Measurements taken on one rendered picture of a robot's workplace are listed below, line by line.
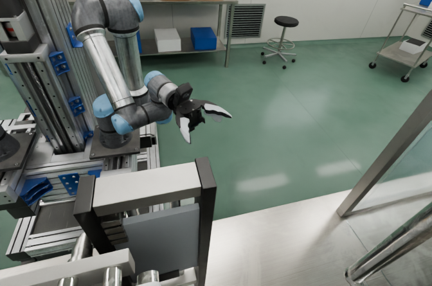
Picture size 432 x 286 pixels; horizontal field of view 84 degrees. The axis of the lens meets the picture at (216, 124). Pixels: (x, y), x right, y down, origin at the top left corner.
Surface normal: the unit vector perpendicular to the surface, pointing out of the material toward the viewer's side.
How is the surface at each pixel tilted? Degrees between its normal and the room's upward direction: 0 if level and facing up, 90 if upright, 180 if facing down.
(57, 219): 0
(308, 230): 0
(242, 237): 0
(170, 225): 90
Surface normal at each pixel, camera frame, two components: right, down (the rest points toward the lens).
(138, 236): 0.26, 0.65
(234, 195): 0.07, -0.74
